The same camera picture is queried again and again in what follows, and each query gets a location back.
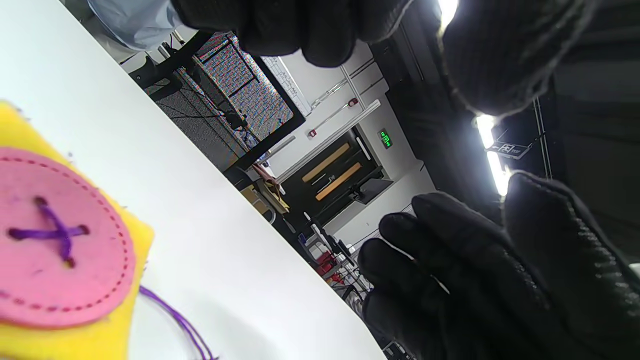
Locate person's left hand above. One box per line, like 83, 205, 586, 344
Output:
170, 0, 601, 119

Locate person's right hand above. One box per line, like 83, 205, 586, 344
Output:
357, 170, 640, 360

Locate pink felt button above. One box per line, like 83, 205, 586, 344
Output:
0, 147, 137, 329

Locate yellow felt square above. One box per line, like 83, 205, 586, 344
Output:
0, 100, 155, 360

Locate purple thread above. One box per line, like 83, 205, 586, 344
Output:
7, 196, 219, 360

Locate white ceiling light tube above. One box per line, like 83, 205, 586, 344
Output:
437, 0, 459, 29
474, 114, 512, 197

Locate black double door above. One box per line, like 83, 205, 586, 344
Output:
279, 127, 396, 227

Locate brown cloth pieces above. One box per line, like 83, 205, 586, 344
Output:
252, 162, 291, 214

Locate white wall chart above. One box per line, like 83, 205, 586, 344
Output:
262, 55, 314, 117

